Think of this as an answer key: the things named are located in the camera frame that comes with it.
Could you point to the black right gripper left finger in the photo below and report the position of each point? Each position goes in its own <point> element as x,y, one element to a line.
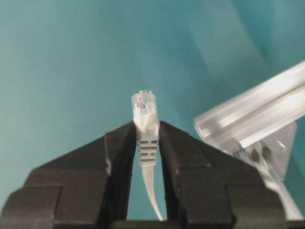
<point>87,188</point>

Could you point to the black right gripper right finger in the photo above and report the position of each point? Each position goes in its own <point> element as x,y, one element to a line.
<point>208,189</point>

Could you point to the square aluminium extrusion frame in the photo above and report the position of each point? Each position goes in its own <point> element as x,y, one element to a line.
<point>256,113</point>

